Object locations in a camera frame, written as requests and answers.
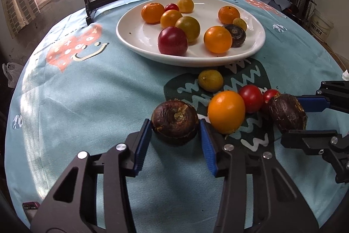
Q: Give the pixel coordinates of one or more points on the dark brown water chestnut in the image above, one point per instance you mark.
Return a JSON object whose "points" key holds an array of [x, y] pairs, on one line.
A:
{"points": [[287, 115], [174, 122], [236, 36]]}

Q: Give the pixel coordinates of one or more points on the crumpled white tissue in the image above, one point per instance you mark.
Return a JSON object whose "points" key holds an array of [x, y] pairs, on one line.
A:
{"points": [[346, 75]]}

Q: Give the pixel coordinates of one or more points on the smooth orange citrus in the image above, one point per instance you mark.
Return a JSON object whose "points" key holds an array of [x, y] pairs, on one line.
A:
{"points": [[170, 18], [217, 39], [226, 112]]}

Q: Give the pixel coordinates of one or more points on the yellow spotted citrus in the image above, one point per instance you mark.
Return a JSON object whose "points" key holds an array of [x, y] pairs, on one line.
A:
{"points": [[186, 4]]}

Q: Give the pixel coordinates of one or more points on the dark red plum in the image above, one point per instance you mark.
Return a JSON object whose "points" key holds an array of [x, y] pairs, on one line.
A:
{"points": [[172, 40]]}

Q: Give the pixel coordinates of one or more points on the white plastic bag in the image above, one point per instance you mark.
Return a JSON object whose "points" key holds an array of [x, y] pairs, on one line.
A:
{"points": [[11, 73]]}

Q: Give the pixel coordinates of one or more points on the red cherry tomato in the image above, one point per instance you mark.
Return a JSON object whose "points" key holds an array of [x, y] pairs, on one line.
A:
{"points": [[172, 7], [270, 95], [250, 98]]}

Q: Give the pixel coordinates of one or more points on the mandarin orange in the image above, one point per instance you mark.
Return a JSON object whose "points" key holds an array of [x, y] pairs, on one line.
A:
{"points": [[152, 12], [229, 15]]}

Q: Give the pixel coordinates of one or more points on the small yellow-green citrus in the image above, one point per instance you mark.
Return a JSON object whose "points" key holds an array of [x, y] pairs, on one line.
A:
{"points": [[210, 80], [240, 23]]}

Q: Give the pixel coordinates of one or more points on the white plate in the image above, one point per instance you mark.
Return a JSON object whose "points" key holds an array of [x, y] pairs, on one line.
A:
{"points": [[136, 36]]}

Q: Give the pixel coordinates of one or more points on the blue printed tablecloth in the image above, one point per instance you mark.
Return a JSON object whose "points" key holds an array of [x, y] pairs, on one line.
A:
{"points": [[95, 102]]}

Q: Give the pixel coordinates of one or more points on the green-yellow citrus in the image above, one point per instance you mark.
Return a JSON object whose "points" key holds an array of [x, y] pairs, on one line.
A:
{"points": [[188, 28]]}

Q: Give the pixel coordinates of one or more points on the red-cased smartphone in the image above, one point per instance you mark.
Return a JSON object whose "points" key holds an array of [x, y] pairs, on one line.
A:
{"points": [[30, 207]]}

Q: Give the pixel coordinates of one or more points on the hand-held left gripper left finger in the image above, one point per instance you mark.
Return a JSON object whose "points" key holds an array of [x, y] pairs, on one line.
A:
{"points": [[143, 145]]}

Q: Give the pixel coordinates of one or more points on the white plastic bucket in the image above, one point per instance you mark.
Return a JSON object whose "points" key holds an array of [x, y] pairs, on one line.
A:
{"points": [[321, 27]]}

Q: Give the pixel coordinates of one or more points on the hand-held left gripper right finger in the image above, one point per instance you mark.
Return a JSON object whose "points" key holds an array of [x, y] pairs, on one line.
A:
{"points": [[208, 145]]}

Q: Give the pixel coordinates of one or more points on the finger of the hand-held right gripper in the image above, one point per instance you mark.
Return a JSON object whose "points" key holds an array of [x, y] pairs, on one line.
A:
{"points": [[310, 103], [308, 140]]}

